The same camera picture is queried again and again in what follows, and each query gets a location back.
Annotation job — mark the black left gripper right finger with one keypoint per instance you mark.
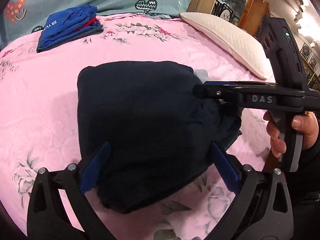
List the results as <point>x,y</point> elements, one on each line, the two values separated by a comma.
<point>261,208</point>

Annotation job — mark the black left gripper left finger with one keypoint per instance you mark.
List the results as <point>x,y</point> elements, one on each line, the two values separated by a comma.
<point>58,207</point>

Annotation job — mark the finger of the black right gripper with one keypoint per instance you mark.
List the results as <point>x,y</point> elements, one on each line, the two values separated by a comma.
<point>238,83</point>
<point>226,93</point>

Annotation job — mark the dark navy pants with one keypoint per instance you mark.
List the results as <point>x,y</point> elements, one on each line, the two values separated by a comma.
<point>145,134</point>

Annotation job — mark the black sleeved right forearm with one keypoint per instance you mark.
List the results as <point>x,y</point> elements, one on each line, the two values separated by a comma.
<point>303,184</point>

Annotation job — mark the person's right hand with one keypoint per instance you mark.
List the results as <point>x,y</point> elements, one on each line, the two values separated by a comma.
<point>307,124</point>

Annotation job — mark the cream quilted pillow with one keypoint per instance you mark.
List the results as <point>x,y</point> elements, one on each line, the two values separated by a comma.
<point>243,47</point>

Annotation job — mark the wooden display cabinet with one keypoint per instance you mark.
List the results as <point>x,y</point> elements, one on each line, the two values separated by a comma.
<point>245,14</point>

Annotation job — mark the pink floral bed sheet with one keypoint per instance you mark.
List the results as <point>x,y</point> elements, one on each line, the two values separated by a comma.
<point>39,124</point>

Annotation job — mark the folded blue clothes stack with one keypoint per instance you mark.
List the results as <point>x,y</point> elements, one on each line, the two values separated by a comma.
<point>69,25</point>

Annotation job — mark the teal heart-pattern quilt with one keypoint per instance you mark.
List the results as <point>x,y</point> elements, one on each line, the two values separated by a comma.
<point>95,2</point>

